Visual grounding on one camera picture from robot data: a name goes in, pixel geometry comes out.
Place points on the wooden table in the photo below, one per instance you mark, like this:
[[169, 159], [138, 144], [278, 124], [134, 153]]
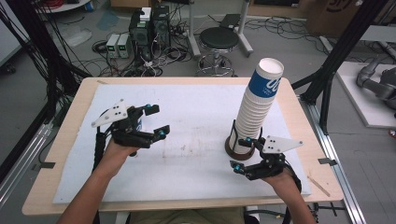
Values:
[[286, 90]]

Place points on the aluminium rail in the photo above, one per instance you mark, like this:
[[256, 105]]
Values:
[[21, 161], [351, 199]]

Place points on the black metal frame stand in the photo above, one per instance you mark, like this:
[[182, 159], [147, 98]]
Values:
[[339, 53], [40, 56]]

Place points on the black round stool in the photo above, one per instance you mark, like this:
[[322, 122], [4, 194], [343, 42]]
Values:
[[219, 38]]

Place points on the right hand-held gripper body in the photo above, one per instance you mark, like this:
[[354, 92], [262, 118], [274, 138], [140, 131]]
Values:
[[269, 168]]

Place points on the clear plastic bag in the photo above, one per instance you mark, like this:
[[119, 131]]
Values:
[[76, 35]]

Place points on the single blue white paper cup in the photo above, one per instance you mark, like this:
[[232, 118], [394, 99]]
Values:
[[140, 124]]

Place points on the person's left hand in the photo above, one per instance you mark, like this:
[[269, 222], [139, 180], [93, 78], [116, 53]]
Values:
[[116, 157]]

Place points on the white table mat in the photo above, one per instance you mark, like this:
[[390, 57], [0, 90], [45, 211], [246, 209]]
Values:
[[193, 174]]

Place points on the person's olive trousers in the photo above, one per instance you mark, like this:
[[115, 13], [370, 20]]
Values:
[[186, 217]]

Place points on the person's right hand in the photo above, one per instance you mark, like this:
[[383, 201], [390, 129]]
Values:
[[281, 183]]

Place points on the black computer tower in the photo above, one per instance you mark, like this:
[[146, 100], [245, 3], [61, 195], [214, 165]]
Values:
[[161, 28], [140, 34]]

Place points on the white floor platform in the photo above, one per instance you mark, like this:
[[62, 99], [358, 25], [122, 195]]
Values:
[[364, 102]]

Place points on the thin wooden stick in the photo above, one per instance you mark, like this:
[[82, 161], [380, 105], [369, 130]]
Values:
[[319, 186]]

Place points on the brown cup holder stand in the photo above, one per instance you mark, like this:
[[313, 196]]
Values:
[[239, 156]]

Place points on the black tape strip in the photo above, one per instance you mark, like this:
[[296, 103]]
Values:
[[327, 161], [46, 165]]

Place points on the white stand leg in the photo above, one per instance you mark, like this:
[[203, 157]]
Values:
[[244, 31], [193, 31]]

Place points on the cardboard box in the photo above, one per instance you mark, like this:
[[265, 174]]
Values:
[[330, 15]]

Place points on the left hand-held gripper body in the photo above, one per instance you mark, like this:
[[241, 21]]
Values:
[[127, 133]]

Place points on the stack of white paper cups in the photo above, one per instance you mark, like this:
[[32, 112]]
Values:
[[253, 112]]

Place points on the grey power supply unit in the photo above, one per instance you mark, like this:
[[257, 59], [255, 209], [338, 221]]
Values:
[[112, 46], [124, 46]]

